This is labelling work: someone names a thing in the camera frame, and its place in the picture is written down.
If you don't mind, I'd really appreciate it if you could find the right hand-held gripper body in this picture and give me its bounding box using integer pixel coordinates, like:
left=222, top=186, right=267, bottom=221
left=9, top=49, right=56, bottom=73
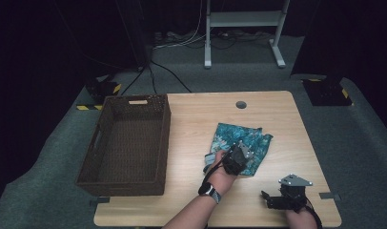
left=277, top=173, right=314, bottom=213

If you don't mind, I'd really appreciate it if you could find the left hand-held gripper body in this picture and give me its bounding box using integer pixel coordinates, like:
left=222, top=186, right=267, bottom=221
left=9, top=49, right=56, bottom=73
left=221, top=139, right=255, bottom=177

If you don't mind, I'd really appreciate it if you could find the teal floral shirt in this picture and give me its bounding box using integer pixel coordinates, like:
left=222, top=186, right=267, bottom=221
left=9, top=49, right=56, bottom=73
left=203, top=122, right=275, bottom=177

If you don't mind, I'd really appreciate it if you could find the brown wicker basket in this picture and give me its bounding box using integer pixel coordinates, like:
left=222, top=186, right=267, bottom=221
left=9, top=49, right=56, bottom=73
left=74, top=94, right=173, bottom=198

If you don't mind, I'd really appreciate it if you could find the person's left hand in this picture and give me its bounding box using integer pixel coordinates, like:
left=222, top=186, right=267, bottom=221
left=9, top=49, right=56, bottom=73
left=206, top=150, right=239, bottom=197

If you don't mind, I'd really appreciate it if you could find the person's right hand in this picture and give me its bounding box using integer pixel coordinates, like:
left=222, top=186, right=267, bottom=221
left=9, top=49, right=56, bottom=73
left=285, top=208, right=319, bottom=229

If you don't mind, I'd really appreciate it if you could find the wristwatch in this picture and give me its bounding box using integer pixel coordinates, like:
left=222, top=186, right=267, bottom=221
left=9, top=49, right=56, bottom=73
left=197, top=181, right=222, bottom=205

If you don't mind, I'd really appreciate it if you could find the black floor plate yellow tape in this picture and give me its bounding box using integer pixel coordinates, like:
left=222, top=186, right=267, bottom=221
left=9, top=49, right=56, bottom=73
left=300, top=77, right=355, bottom=107

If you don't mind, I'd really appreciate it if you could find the black stand base yellow tape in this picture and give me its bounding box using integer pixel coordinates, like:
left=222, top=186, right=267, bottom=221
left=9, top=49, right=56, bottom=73
left=85, top=74, right=123, bottom=105

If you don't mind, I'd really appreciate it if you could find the yellow black hazard tape strip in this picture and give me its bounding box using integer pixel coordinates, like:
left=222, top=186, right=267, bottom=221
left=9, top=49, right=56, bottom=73
left=75, top=104, right=104, bottom=112

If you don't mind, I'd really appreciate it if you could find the dark stand pole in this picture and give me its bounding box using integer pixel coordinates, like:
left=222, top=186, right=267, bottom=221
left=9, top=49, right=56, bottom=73
left=114, top=0, right=155, bottom=72

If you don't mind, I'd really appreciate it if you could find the black wrist strap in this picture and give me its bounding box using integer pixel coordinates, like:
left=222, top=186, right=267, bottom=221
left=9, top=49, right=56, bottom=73
left=200, top=152, right=232, bottom=187
left=304, top=197, right=323, bottom=229

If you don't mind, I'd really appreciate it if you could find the long black floor cable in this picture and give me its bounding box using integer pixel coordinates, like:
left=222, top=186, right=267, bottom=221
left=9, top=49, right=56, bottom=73
left=149, top=60, right=194, bottom=94

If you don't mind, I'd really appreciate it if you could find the tangle of black cables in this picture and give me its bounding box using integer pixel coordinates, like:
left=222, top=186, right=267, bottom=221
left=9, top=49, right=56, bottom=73
left=210, top=29, right=274, bottom=51

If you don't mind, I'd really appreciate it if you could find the white cable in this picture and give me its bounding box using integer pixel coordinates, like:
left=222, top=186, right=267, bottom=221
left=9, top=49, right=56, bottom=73
left=153, top=0, right=209, bottom=50

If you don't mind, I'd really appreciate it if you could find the white metal table frame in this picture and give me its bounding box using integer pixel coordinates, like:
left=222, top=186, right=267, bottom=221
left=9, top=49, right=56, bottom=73
left=203, top=0, right=292, bottom=70

